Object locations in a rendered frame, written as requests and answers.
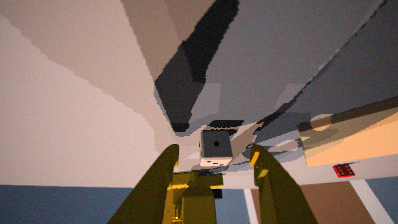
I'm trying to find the red die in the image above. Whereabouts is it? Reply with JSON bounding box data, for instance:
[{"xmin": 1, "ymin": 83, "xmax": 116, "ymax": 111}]
[{"xmin": 333, "ymin": 164, "xmax": 355, "ymax": 178}]

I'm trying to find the orange flat mat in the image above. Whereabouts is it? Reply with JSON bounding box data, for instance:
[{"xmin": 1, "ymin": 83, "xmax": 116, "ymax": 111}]
[{"xmin": 297, "ymin": 97, "xmax": 398, "ymax": 166}]

